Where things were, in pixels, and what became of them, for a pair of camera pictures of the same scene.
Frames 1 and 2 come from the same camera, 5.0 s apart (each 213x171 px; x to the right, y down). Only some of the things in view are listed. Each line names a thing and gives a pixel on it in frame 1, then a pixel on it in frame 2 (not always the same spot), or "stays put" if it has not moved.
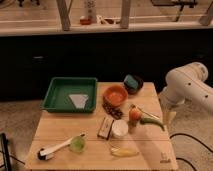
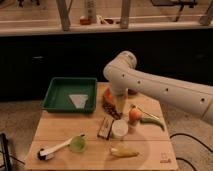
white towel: (78, 100) stays put
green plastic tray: (58, 98) stays put
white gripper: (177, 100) → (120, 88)
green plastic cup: (78, 144) stays put
